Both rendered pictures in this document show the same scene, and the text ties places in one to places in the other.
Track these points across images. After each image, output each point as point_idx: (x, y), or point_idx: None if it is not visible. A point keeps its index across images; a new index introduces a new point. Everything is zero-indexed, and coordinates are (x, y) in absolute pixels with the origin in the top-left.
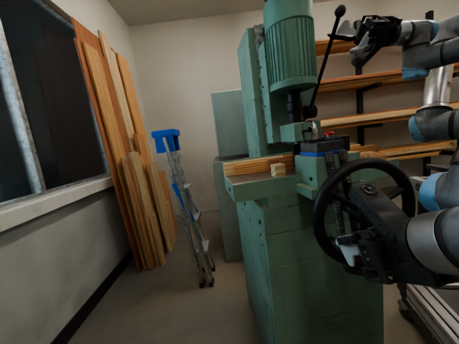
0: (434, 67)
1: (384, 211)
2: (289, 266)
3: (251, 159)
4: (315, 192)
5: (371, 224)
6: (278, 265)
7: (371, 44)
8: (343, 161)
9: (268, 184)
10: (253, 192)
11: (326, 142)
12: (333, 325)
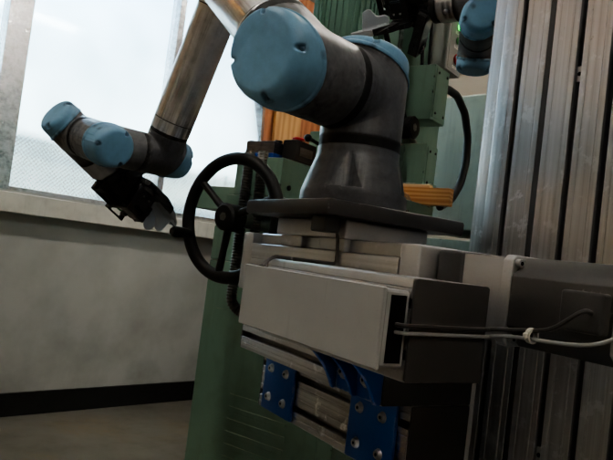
0: (469, 54)
1: None
2: (223, 311)
3: None
4: (230, 198)
5: (219, 225)
6: (212, 304)
7: (392, 24)
8: None
9: (226, 193)
10: (211, 199)
11: (256, 142)
12: (254, 439)
